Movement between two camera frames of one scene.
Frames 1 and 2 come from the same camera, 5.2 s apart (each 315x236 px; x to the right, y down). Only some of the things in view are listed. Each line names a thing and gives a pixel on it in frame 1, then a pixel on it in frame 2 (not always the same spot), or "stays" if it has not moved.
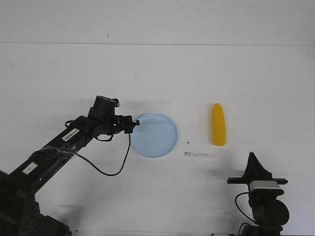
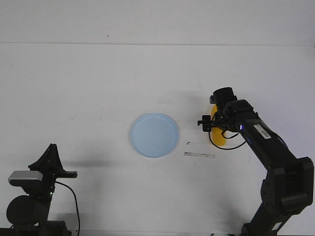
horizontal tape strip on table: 198,154 stays
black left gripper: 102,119 -> 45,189
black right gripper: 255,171 -> 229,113
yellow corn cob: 218,126 stays
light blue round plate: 156,136 stays
